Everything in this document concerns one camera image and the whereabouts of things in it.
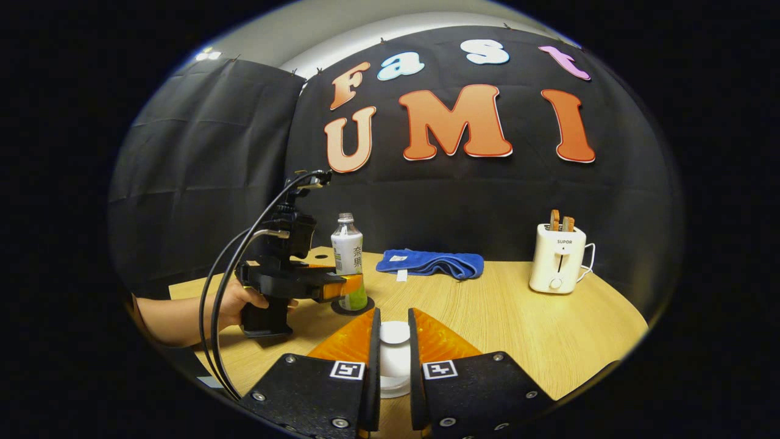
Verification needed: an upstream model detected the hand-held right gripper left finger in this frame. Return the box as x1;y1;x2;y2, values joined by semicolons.
238;307;381;439

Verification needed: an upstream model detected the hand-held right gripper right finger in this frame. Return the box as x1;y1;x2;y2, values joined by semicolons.
408;307;555;439

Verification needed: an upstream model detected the clear water bottle green label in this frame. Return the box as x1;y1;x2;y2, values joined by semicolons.
331;213;369;312

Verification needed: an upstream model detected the dark round coaster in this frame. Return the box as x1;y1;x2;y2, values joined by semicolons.
331;296;375;316

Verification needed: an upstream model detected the blue folded towel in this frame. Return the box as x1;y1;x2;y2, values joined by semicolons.
376;248;484;281

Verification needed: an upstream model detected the black backdrop cloth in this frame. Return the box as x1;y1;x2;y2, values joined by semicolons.
108;24;683;318

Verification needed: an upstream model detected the white toaster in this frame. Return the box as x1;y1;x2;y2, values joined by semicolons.
529;223;587;294

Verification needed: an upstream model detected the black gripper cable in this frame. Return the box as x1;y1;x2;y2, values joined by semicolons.
210;171;333;401
199;229;290;382

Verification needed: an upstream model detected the white toaster cable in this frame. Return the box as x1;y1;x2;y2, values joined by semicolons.
576;243;596;284

